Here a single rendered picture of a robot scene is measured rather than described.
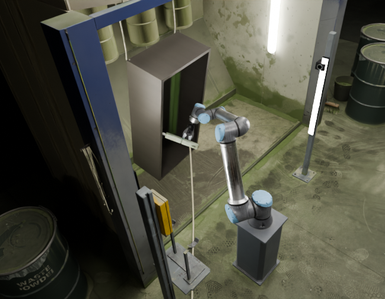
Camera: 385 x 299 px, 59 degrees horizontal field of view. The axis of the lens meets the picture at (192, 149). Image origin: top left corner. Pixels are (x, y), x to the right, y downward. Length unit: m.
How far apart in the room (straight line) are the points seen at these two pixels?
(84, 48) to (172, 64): 1.02
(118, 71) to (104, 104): 2.34
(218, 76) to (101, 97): 3.31
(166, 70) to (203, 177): 1.68
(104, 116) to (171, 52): 1.04
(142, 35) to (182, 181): 1.66
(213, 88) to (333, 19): 1.80
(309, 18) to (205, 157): 1.93
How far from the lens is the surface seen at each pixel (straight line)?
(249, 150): 4.22
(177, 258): 2.37
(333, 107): 5.08
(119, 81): 4.17
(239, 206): 2.45
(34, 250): 2.65
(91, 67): 1.77
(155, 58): 2.68
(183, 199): 3.68
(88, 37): 1.73
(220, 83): 4.99
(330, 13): 4.03
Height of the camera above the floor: 2.81
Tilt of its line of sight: 41 degrees down
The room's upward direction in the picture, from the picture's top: 5 degrees counter-clockwise
